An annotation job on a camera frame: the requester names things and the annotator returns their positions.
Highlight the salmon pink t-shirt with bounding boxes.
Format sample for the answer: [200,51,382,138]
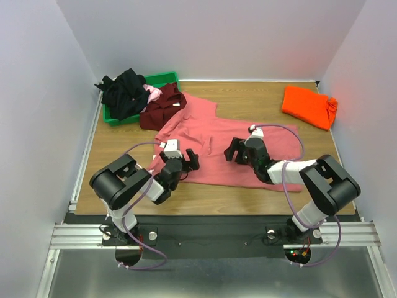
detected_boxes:
[154,93,301,191]

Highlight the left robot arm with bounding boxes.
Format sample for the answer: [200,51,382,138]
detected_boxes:
[89,148,200,245]

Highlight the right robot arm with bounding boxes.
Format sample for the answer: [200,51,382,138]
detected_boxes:
[224,137,361,242]

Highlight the maroon t-shirt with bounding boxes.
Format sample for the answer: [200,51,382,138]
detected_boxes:
[140,82,187,131]

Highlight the folded orange t-shirt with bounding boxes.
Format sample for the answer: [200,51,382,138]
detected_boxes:
[281,86,338,131]

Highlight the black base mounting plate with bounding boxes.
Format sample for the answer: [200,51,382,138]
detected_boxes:
[100,215,323,261]

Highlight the light pink t-shirt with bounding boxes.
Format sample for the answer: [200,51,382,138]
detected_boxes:
[143,84,163,104]

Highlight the green plastic bin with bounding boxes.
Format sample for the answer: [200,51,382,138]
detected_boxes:
[102,71,182,127]

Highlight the black t-shirt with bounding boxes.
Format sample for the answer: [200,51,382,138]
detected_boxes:
[97,68,150,120]

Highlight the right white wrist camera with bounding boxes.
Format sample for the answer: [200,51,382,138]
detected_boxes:
[248,124,264,140]

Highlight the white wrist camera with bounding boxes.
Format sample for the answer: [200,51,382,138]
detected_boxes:
[248,124,264,140]
[160,139,183,158]

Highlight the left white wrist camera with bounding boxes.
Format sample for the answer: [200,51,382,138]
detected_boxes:
[160,139,183,158]

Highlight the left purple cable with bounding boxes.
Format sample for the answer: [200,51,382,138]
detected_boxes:
[119,142,168,271]

